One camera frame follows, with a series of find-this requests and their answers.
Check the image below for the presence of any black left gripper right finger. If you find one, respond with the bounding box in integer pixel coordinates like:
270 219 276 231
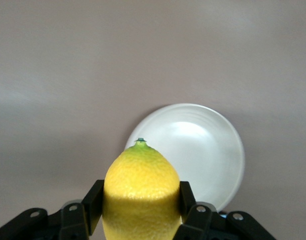
173 181 278 240

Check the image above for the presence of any white bowl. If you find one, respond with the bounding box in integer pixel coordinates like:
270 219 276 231
124 103 246 214

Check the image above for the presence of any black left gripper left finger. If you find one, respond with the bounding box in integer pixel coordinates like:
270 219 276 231
0 179 105 240

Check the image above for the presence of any yellow lemon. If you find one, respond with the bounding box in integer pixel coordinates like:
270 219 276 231
101 137 182 240

